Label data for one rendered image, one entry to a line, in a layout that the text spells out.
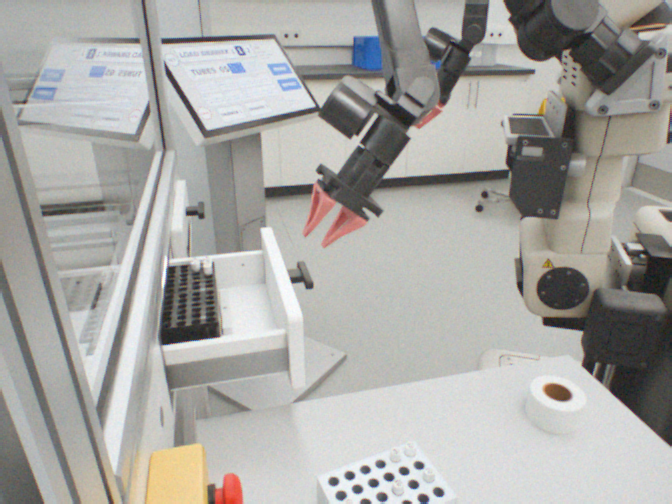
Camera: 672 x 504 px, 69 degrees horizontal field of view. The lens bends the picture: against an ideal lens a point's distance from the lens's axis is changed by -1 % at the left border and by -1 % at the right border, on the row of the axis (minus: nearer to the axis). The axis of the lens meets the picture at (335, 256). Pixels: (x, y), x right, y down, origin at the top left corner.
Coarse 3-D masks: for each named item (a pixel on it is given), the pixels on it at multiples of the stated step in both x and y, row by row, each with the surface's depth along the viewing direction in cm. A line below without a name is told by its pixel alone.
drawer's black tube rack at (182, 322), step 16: (176, 272) 74; (192, 272) 74; (176, 288) 70; (192, 288) 70; (176, 304) 66; (192, 304) 66; (208, 304) 71; (176, 320) 62; (192, 320) 62; (176, 336) 64; (192, 336) 64; (208, 336) 64
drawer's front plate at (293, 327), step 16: (272, 240) 78; (272, 256) 73; (272, 272) 71; (272, 288) 73; (288, 288) 64; (272, 304) 76; (288, 304) 60; (288, 320) 58; (288, 336) 59; (288, 352) 61; (304, 384) 62
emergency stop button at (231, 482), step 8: (232, 472) 42; (224, 480) 41; (232, 480) 41; (224, 488) 41; (232, 488) 41; (240, 488) 41; (216, 496) 41; (224, 496) 40; (232, 496) 40; (240, 496) 41
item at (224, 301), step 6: (222, 294) 78; (222, 300) 77; (228, 300) 77; (222, 306) 75; (228, 306) 75; (222, 312) 74; (228, 312) 74; (222, 318) 72; (228, 318) 72; (222, 324) 71; (228, 324) 71; (222, 330) 70; (228, 330) 70
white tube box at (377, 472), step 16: (400, 448) 57; (416, 448) 57; (352, 464) 55; (368, 464) 55; (384, 464) 55; (400, 464) 55; (416, 464) 55; (432, 464) 55; (320, 480) 53; (336, 480) 53; (352, 480) 53; (368, 480) 53; (384, 480) 53; (416, 480) 53; (320, 496) 53; (336, 496) 52; (352, 496) 51; (368, 496) 51; (384, 496) 52; (400, 496) 51; (416, 496) 51; (432, 496) 51; (448, 496) 51
